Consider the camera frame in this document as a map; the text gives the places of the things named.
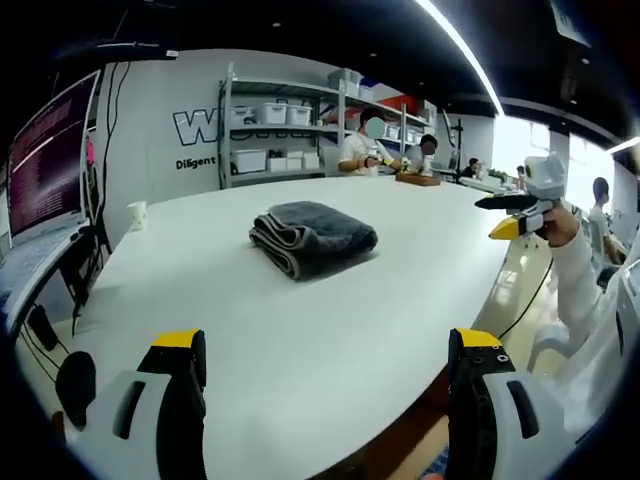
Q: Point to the ceiling light strip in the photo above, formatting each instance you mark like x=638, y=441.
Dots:
x=465, y=50

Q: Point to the dark grey towel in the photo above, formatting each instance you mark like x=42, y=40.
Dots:
x=315, y=235

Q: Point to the grey storage bin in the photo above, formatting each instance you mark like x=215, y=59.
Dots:
x=345, y=82

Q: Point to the person's white clothing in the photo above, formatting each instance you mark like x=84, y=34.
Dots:
x=605, y=350

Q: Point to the white storage bin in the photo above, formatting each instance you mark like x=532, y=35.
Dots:
x=250, y=161
x=300, y=115
x=275, y=113

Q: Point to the computer monitor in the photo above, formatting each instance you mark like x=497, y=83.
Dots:
x=47, y=160

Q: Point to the white paper cup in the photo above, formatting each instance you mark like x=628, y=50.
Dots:
x=138, y=216

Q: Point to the grey metal shelf unit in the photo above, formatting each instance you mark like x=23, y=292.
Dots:
x=300, y=132

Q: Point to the black round object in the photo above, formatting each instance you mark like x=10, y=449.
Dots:
x=75, y=385

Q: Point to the wooden tray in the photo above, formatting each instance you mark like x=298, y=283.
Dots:
x=419, y=179

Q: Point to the keyboard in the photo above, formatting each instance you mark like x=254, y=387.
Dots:
x=35, y=260

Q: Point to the person's right hand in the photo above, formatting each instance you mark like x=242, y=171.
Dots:
x=562, y=225

